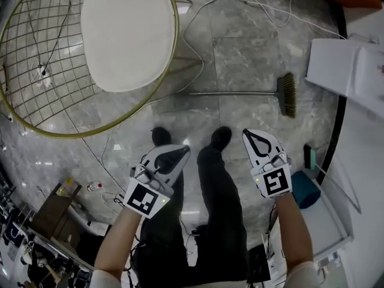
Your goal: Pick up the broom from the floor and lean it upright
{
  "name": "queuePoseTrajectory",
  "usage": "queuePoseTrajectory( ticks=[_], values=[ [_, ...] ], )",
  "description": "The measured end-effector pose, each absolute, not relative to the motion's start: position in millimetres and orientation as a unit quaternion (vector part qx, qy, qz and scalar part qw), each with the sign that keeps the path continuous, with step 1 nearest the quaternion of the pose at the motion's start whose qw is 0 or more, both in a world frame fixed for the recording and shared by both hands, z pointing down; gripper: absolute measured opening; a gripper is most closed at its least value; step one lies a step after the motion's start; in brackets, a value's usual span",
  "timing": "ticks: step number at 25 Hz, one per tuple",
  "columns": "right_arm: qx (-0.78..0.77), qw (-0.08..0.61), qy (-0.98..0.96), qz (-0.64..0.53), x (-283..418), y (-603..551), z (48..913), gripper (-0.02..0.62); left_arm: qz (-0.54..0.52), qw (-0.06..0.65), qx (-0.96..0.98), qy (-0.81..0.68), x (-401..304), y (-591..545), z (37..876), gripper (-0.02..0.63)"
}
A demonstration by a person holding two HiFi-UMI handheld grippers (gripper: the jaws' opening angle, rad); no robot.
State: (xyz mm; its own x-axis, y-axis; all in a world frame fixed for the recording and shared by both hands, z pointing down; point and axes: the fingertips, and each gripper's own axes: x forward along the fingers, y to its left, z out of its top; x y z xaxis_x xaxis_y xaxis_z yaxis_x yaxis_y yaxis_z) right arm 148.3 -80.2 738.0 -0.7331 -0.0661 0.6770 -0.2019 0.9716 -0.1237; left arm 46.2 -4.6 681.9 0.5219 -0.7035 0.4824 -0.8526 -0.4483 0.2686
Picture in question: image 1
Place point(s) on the white round seat cushion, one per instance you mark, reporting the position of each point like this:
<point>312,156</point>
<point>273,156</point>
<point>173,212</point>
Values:
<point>126,34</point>

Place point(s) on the person's right forearm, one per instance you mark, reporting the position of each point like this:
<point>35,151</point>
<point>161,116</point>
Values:
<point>294,229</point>

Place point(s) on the cluttered dark workbench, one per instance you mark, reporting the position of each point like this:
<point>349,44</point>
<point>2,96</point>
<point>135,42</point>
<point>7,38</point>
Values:
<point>33,259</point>

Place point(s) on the clear bottle with red cap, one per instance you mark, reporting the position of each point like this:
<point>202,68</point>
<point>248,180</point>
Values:
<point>94,187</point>

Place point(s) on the person's left forearm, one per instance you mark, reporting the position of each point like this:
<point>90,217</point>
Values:
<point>118,241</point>

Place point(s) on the white table with black edge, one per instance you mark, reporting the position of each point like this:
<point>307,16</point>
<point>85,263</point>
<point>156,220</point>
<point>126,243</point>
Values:
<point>366,166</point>

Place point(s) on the person's black right shoe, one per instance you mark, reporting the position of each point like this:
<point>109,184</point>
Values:
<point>221,135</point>

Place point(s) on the yellow capped bottle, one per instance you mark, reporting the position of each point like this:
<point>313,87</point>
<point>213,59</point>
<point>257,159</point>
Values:
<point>67,186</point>

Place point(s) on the person's left leg in black trousers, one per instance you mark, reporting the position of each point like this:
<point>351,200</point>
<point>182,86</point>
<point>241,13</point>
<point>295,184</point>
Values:
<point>162,238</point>

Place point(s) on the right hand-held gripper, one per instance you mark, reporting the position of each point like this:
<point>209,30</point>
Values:
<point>274,181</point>

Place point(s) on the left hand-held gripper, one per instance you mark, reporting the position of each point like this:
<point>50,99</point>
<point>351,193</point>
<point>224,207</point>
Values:
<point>144,196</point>

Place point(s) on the white plug adapter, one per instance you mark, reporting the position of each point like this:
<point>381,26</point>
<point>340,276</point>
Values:
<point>47,79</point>

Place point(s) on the teal fabric roll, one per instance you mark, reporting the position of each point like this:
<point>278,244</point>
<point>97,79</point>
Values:
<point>304,189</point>

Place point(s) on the white cardboard box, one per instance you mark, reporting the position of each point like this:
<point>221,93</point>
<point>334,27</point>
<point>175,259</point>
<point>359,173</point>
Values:
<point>336,67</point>

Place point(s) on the brown wooden stool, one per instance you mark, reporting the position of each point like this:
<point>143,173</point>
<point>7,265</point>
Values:
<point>55,211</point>

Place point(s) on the person's leg in black trousers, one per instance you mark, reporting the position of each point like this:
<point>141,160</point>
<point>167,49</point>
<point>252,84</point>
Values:
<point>222,208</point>
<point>162,238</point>

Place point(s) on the person's black left shoe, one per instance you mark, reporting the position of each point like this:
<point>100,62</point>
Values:
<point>161,135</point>

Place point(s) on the person's black shoe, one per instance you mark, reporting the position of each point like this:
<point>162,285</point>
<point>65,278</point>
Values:
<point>161,135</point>
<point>221,135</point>

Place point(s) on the person's right leg in black trousers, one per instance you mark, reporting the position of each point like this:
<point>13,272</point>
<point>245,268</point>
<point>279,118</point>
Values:
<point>222,208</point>

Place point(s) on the black and teal brush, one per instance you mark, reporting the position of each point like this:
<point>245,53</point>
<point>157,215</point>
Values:
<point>309,156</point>

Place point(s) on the white shallow tray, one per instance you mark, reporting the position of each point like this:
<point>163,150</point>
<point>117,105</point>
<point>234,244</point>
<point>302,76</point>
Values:
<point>328,226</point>

